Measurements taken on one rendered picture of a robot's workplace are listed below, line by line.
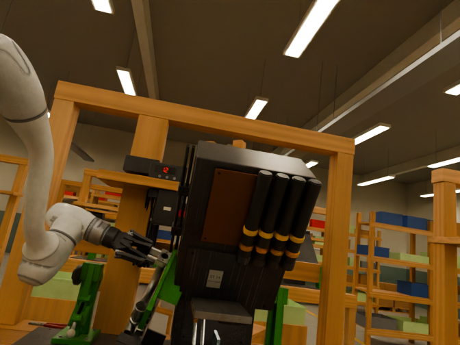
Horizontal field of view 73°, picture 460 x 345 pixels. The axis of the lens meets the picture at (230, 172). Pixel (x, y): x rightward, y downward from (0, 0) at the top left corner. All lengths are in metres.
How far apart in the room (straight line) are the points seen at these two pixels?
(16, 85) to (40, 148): 0.19
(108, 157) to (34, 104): 10.80
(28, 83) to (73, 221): 0.51
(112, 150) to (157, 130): 10.19
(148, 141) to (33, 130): 0.69
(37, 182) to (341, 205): 1.30
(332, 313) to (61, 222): 1.22
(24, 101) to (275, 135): 1.11
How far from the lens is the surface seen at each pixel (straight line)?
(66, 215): 1.21
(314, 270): 1.69
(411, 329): 6.65
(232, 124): 1.56
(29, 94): 0.88
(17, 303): 1.60
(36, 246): 1.11
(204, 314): 0.93
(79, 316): 1.32
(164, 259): 1.18
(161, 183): 1.35
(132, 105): 1.59
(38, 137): 0.96
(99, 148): 11.81
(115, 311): 1.50
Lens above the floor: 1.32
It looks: 12 degrees up
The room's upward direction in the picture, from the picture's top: 8 degrees clockwise
